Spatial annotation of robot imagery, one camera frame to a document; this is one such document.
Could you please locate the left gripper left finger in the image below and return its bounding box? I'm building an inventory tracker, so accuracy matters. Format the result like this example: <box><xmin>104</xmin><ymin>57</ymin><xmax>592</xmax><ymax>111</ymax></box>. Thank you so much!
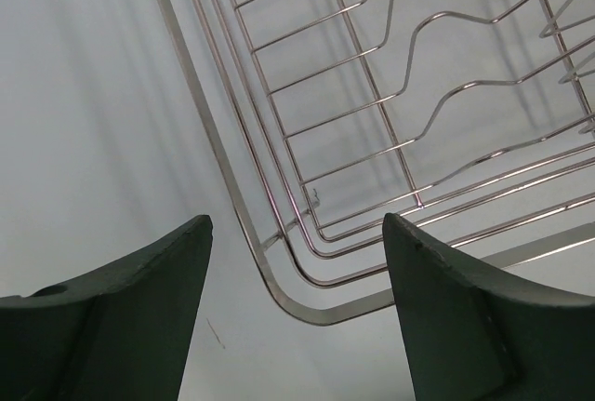
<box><xmin>1</xmin><ymin>215</ymin><xmax>213</xmax><ymax>400</ymax></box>

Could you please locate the steel wire dish rack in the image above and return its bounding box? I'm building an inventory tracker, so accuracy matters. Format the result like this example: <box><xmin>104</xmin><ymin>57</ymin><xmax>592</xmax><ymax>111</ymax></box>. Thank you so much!
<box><xmin>157</xmin><ymin>0</ymin><xmax>594</xmax><ymax>327</ymax></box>

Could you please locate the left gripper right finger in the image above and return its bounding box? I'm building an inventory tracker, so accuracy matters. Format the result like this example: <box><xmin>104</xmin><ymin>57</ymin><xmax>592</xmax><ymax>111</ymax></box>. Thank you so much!
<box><xmin>382</xmin><ymin>213</ymin><xmax>594</xmax><ymax>400</ymax></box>

